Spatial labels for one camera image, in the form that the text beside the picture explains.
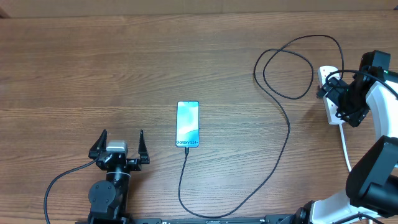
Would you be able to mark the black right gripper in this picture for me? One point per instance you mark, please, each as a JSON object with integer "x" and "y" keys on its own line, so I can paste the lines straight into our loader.
{"x": 354, "y": 116}

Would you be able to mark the blue Galaxy smartphone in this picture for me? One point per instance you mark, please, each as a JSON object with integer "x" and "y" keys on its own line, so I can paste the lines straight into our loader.
{"x": 187, "y": 125}

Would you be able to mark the white power strip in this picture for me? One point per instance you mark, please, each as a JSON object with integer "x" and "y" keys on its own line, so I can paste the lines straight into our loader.
{"x": 330, "y": 107}

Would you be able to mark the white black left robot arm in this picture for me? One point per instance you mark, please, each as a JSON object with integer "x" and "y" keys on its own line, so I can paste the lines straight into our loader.
{"x": 108, "y": 197}

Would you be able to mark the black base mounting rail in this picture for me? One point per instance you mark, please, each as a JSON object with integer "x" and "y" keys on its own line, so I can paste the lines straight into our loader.
{"x": 268, "y": 219}

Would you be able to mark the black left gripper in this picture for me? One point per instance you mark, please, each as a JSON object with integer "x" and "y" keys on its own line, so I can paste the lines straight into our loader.
{"x": 101, "y": 144}

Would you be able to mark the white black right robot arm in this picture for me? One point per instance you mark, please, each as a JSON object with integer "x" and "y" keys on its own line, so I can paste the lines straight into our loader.
{"x": 371, "y": 187}

